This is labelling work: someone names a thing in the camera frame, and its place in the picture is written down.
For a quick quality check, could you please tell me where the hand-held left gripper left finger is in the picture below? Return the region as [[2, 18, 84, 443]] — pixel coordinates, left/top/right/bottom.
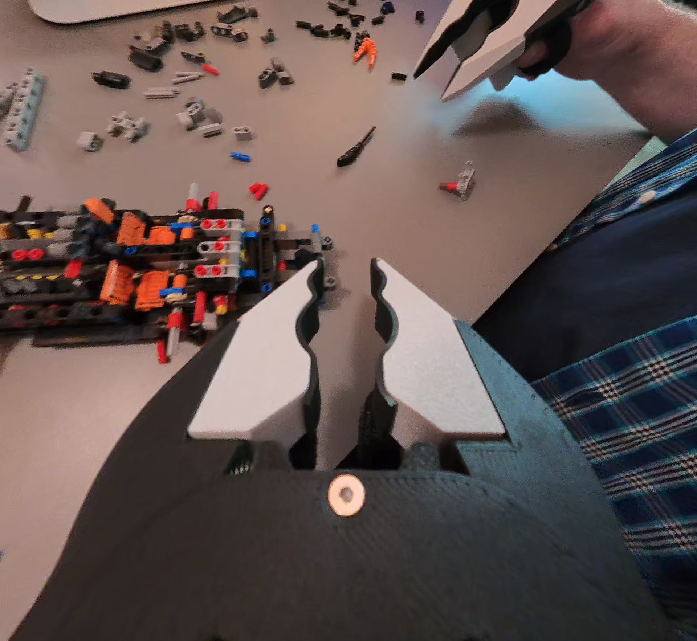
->
[[187, 259, 326, 458]]

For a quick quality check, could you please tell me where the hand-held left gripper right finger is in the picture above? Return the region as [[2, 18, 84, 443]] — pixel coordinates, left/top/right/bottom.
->
[[369, 257, 507, 458]]

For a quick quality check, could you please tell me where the thin grey lego liftarm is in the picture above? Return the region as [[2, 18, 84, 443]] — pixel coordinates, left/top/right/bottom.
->
[[454, 160, 478, 202]]

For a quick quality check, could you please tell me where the partly built lego car model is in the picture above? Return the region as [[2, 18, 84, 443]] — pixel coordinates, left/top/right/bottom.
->
[[0, 182, 336, 350]]

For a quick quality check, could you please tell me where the black lego spike piece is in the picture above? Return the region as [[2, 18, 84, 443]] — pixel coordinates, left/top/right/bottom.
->
[[335, 125, 378, 168]]

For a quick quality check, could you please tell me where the pile of dark lego connectors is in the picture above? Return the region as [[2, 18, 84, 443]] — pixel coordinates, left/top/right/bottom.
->
[[91, 3, 295, 91]]

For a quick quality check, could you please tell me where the person's right forearm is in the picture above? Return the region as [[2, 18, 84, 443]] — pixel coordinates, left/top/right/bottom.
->
[[604, 0, 697, 147]]

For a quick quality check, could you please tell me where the group of light grey lego pieces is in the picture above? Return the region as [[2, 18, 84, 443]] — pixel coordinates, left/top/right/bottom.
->
[[76, 70, 225, 153]]

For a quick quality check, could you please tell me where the person's right hand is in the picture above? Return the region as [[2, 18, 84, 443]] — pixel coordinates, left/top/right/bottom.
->
[[516, 0, 623, 82]]

